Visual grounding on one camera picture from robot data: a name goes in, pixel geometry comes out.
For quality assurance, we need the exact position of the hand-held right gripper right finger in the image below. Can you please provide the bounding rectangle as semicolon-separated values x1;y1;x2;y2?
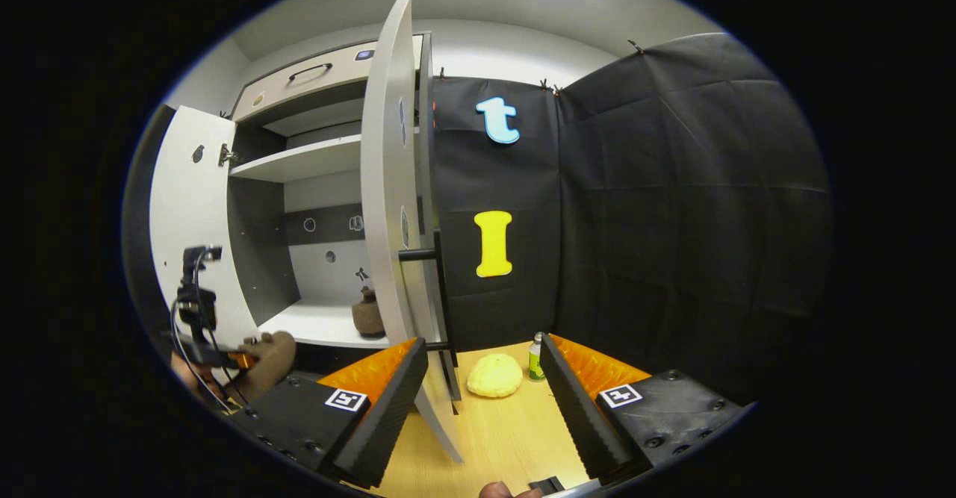
539;332;748;485

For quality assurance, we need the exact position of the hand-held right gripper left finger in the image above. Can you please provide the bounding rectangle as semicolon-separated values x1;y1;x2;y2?
228;337;430;489

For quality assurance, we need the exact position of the brown shoe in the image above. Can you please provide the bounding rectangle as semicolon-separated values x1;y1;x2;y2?
352;287;386;337
228;330;297;402

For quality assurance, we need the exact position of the white shoe cabinet door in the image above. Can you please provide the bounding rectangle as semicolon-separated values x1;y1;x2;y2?
149;106;264;351
361;0;465;463

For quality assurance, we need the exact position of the white shoe cabinet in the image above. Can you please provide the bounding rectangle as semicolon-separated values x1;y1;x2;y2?
149;0;465;463

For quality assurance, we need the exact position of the white cabinet shelf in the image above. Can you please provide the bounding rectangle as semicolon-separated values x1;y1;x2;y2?
260;300;393;349
229;134;367;184

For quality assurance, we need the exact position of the white cabinet drawer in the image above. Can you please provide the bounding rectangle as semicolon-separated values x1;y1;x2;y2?
233;35;423;122

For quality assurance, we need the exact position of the yellow round soft object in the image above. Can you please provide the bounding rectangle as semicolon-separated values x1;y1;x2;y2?
467;353;524;399

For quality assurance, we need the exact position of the black backdrop cloth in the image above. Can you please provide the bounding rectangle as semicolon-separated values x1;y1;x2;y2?
429;31;834;402

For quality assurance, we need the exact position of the black cable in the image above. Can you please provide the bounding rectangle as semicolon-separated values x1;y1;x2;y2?
169;289;251;415

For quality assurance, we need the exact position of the black door handle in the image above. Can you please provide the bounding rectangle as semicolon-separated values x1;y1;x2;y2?
398;229;462;402

